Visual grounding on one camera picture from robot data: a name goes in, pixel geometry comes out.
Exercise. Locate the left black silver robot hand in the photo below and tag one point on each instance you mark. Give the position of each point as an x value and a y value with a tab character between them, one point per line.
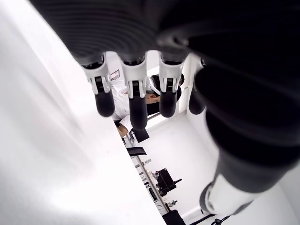
211	47

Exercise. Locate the seated person in white shirt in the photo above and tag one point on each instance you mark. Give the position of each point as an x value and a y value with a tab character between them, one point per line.
120	91

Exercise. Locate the black flat panel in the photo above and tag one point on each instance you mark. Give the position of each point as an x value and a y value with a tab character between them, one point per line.
136	151

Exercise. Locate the black clamp device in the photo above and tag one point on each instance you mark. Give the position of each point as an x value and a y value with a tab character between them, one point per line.
165	180

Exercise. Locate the black box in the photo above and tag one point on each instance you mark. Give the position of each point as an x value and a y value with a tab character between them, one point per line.
172	218

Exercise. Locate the metal shelf rail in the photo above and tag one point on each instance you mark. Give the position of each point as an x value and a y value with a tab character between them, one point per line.
150	182

